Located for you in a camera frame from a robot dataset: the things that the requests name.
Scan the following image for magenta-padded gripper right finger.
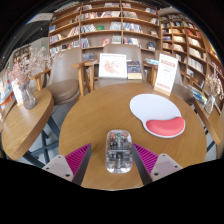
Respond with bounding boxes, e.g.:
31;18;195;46
131;143;184;186

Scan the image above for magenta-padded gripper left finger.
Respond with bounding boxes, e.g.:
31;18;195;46
41;143;93;186

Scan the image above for transparent computer mouse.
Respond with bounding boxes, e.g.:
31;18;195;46
105;129;134;175

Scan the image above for white mouse pad red rest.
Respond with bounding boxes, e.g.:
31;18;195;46
129;93;186;139

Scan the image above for round wooden side table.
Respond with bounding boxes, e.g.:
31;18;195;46
193;98;224;156
0;88;61;168

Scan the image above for glass vase pink flowers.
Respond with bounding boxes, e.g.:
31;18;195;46
8;46;63;111

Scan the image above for beige wooden armchair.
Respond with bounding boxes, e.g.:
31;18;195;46
29;47;84;105
78;44;158;89
173;66;198;104

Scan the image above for glass vase dried flowers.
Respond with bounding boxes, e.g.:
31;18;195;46
203;66;224;115

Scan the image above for stack of blue books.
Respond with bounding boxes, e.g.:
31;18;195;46
188;84;208;104

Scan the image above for white red table sign stand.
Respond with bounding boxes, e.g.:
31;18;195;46
153;53;179;97

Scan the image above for small white sign card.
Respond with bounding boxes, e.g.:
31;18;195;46
10;79;24;107

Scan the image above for dark blue book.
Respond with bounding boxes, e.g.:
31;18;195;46
126;60;143;81

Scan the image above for white framed flower picture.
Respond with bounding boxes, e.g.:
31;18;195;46
98;52;128;80

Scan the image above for curved wooden bookshelf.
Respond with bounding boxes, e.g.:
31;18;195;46
159;13;224;114

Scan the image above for narrow wooden bookshelf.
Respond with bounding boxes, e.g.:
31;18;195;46
13;44;33;64

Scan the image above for wide wooden bookshelf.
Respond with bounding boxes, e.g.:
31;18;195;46
48;1;161;63

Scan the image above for white ceiling panel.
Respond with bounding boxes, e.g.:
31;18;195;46
28;12;54;24

